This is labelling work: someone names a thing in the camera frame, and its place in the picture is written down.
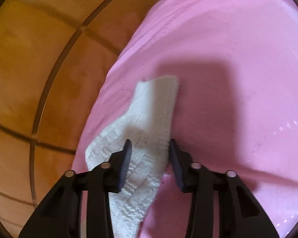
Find white knitted sweater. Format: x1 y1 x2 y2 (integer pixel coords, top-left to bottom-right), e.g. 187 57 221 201
85 76 179 237

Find pink bedspread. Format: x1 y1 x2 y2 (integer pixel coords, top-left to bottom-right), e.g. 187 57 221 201
73 0 298 237

